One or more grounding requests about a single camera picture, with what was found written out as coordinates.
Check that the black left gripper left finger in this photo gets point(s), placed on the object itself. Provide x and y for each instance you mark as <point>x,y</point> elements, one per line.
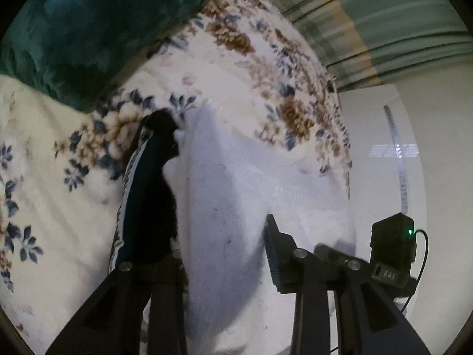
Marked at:
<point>110,320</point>

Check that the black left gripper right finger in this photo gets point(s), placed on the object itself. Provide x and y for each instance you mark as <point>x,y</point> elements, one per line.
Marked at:
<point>339,307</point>

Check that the black garment with patterned trim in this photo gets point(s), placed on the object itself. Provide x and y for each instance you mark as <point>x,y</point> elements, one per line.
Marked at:
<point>146,219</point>

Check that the white knit sweater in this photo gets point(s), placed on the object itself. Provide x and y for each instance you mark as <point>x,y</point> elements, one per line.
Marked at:
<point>225,185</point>

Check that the floral bed blanket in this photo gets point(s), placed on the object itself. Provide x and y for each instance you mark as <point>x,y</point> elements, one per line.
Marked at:
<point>62,170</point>

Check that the green striped right curtain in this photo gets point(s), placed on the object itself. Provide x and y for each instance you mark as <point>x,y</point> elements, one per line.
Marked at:
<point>364,43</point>

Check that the dark green velvet quilt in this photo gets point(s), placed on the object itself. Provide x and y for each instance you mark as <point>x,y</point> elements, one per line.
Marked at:
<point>71,49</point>

